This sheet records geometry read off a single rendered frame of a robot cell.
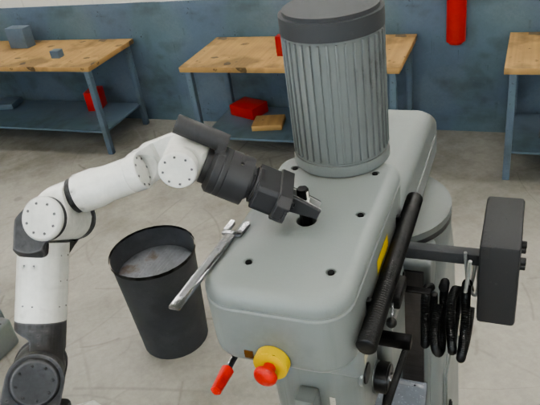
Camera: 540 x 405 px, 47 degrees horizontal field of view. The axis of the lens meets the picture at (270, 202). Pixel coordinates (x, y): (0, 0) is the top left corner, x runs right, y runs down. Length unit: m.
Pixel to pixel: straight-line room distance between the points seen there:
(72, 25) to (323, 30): 5.76
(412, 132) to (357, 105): 0.54
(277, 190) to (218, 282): 0.19
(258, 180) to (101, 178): 0.27
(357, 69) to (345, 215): 0.27
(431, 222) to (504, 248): 0.39
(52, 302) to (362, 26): 0.73
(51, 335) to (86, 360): 2.69
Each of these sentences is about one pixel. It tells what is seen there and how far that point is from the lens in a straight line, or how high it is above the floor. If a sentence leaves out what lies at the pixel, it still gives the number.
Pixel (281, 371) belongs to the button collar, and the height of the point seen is 1.75.
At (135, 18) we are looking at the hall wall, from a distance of 6.34.
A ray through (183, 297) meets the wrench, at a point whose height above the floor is 1.90.
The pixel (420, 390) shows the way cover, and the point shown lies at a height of 1.08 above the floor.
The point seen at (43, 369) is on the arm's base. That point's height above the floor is 1.79.
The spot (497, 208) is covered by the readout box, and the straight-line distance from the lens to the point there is 1.47.
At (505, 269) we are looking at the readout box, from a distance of 1.38.
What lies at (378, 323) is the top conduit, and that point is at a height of 1.80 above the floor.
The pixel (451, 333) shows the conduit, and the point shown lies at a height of 1.47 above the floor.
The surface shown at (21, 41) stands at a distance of 6.85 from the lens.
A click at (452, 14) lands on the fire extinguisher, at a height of 1.05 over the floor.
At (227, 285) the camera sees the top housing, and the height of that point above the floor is 1.89.
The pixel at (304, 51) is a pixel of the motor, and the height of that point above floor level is 2.15.
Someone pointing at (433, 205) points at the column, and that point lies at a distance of 1.77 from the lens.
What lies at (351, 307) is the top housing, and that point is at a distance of 1.00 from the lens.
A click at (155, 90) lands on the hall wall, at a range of 6.54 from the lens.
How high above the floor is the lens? 2.52
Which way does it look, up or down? 32 degrees down
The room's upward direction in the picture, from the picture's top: 9 degrees counter-clockwise
